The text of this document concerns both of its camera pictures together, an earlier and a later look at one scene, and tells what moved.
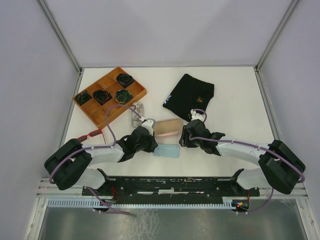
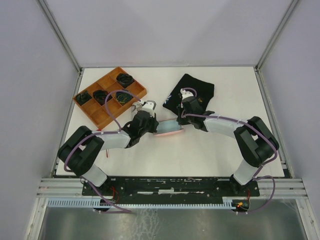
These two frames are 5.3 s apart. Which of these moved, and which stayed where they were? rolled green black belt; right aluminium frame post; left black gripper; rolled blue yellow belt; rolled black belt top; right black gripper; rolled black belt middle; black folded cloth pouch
Moved: left black gripper; right black gripper
Stayed: black folded cloth pouch; right aluminium frame post; rolled blue yellow belt; rolled black belt middle; rolled green black belt; rolled black belt top
